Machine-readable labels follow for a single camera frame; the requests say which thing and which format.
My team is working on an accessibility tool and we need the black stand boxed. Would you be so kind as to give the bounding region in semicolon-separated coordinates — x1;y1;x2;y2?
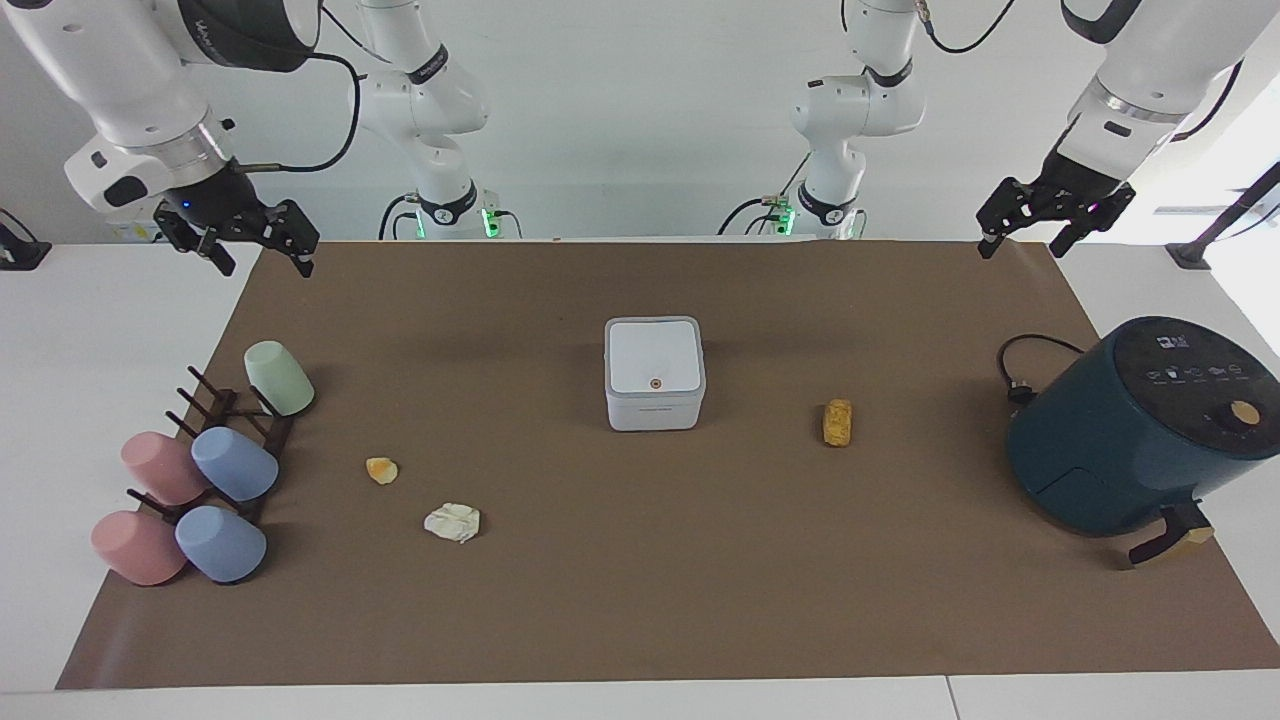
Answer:
0;208;53;272
1165;160;1280;271

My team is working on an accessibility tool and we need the dark teal air fryer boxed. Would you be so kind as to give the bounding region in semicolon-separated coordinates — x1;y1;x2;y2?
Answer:
1005;316;1280;570

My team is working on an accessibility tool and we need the small white square bin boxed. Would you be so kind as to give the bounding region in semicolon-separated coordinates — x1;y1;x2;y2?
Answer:
604;316;708;433

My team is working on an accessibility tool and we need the pale green cup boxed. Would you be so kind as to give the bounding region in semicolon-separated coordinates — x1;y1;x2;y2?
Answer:
243;340;316;418

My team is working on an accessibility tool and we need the dark wooden cup rack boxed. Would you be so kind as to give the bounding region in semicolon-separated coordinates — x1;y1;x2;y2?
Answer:
127;364;297;527

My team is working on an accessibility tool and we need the black cable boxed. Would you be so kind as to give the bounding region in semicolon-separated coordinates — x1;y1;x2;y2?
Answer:
717;150;813;238
914;0;1019;55
997;334;1087;407
240;50;364;177
377;192;422;242
1169;60;1247;142
317;0;397;64

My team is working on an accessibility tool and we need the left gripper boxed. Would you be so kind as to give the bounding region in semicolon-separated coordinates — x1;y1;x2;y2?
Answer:
977;151;1138;260

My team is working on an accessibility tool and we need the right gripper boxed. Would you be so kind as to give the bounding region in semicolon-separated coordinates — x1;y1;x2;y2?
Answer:
153;160;322;280

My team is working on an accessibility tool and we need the blue cup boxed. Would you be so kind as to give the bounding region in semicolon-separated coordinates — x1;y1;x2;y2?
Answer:
190;426;280;504
174;505;268;586

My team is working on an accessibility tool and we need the pink cup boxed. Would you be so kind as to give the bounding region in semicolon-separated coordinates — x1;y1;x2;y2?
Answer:
120;431;212;507
90;510;189;587

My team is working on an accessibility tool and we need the crumpled white paper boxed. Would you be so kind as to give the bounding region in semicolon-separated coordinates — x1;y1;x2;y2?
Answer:
423;501;482;545

